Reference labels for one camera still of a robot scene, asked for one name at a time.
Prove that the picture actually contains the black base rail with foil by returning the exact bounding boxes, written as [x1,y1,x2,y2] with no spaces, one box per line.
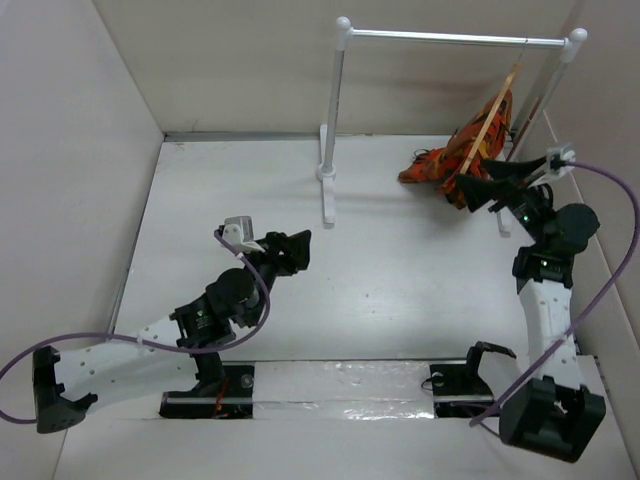
[159,359,493,421]

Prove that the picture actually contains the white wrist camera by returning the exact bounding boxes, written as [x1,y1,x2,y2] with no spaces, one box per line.
[214,215,265,254]
[527,143,576,187]

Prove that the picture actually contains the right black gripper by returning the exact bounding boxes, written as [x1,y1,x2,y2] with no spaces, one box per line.
[455,156,555,248]

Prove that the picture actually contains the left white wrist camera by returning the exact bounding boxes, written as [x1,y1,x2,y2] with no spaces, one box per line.
[214,215,265,254]

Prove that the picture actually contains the wooden clothes hanger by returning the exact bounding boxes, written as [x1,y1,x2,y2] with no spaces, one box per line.
[459,39,529,175]

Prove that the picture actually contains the orange camouflage trousers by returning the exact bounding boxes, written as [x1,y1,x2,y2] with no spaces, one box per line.
[398,89,513,210]

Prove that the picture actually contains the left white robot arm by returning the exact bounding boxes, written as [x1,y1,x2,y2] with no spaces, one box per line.
[32,223,312,434]

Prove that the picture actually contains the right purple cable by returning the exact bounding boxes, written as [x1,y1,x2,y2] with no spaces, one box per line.
[449,160,640,430]

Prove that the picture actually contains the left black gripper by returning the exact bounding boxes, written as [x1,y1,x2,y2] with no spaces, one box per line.
[237,230,308,328]

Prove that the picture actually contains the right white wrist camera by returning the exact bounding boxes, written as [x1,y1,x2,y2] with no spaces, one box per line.
[527,143,576,187]

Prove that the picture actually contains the purple cable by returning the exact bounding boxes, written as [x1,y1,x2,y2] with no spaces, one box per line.
[449,160,640,430]
[0,230,274,426]

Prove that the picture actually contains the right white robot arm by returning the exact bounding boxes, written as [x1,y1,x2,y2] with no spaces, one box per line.
[456,157,606,463]

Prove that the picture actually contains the white and silver clothes rack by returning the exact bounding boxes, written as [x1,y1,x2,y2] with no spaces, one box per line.
[316,16,588,228]

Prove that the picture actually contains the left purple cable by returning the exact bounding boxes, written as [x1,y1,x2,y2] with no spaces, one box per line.
[0,230,274,426]

